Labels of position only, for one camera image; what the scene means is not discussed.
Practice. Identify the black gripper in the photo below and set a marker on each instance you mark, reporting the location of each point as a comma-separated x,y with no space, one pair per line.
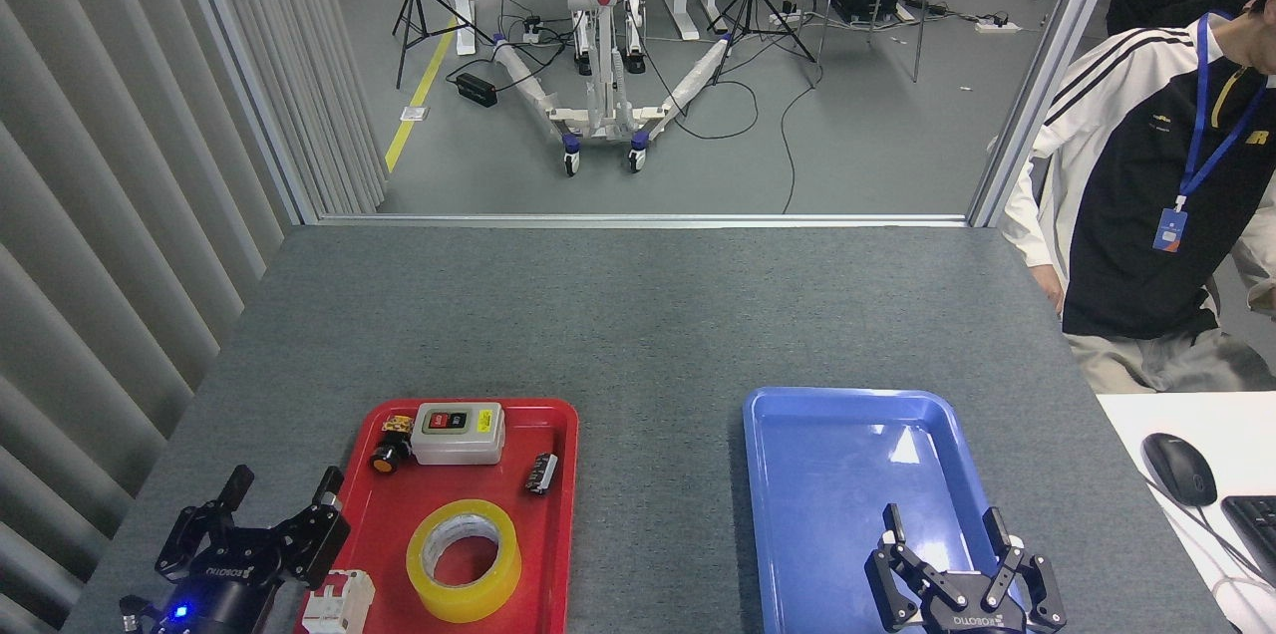
214,594
972,622

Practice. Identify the yellow tape roll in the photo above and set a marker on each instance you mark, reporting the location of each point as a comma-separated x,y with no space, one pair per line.
431,584

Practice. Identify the white circuit breaker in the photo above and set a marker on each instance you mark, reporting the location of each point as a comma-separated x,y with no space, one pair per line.
339,604

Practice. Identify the blue plastic tray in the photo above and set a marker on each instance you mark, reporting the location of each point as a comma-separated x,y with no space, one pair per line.
837,514

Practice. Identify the black orange push button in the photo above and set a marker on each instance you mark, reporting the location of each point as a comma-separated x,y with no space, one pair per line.
387,459

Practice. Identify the small brown yellow component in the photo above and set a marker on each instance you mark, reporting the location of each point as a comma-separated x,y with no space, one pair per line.
397,424

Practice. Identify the black computer mouse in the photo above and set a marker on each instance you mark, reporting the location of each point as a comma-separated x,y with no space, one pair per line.
1179,470

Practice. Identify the white desk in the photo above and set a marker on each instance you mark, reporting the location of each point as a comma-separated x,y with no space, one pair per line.
1196,415

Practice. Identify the red plastic tray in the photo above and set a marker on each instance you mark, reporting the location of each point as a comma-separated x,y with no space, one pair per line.
543,554

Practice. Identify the black keyboard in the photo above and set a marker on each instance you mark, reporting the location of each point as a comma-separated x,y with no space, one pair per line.
1254,534

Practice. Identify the person in black white jacket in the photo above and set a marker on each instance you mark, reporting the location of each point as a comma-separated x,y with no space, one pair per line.
1126,215

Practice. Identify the black power adapter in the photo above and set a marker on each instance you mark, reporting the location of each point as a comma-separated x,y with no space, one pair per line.
477,89

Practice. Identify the white wheeled stand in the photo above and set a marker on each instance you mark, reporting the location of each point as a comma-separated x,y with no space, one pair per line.
598,106

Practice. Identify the white power strip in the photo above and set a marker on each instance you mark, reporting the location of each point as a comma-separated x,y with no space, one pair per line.
997,27

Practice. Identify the black tripod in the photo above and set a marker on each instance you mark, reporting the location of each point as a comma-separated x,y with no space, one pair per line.
411,6
755,6

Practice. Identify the white push button switch box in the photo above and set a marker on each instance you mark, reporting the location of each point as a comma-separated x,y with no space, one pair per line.
459,445

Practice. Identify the silver post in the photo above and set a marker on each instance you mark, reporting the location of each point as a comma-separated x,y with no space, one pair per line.
1057,66
244,66

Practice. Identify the silver table rail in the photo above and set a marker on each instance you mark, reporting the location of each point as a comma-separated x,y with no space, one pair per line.
638,220

